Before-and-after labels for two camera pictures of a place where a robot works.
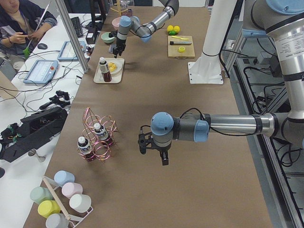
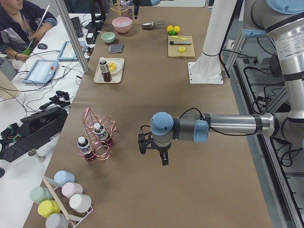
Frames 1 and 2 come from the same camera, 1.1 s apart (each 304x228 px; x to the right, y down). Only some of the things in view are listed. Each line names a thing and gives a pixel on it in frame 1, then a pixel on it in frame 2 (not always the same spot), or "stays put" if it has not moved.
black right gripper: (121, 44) -> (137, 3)
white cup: (80, 203) stays put
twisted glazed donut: (112, 66) stays put
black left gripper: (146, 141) stays put
